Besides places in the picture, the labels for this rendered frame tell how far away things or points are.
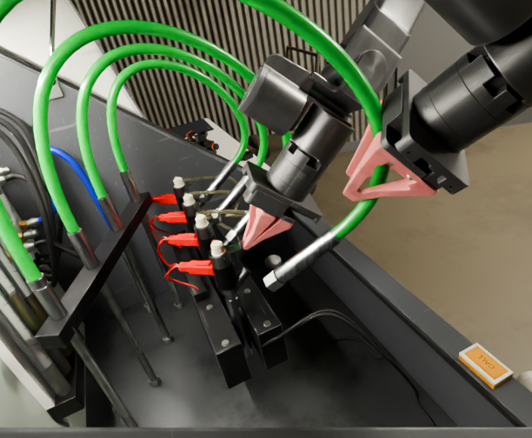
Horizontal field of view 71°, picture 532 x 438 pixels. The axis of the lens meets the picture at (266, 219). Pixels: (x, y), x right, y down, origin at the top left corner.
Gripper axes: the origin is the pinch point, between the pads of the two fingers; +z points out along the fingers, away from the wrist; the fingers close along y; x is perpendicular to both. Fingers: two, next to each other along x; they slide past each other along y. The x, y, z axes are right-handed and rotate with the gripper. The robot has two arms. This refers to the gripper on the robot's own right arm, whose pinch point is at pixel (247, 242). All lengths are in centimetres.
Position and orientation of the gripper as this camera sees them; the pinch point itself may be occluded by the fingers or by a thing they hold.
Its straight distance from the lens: 49.6
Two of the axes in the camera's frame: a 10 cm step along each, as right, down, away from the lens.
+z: -5.3, 7.6, 3.7
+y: -8.3, -3.8, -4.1
